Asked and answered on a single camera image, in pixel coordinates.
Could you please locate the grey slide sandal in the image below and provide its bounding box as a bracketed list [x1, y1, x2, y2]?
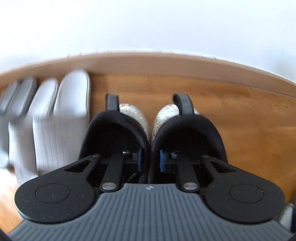
[1, 77, 37, 153]
[33, 69, 91, 173]
[8, 78, 58, 185]
[0, 80, 20, 113]

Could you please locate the black high-top shoe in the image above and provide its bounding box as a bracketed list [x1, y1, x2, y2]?
[148, 93, 228, 183]
[79, 93, 151, 189]

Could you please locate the grey slide sandal right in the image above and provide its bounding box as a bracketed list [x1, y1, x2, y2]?
[33, 69, 91, 173]

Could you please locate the white purple sneaker near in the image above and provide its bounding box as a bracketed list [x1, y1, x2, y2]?
[278, 202, 295, 233]

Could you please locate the grey slide sandal leftmost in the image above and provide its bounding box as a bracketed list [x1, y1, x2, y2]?
[0, 80, 20, 113]

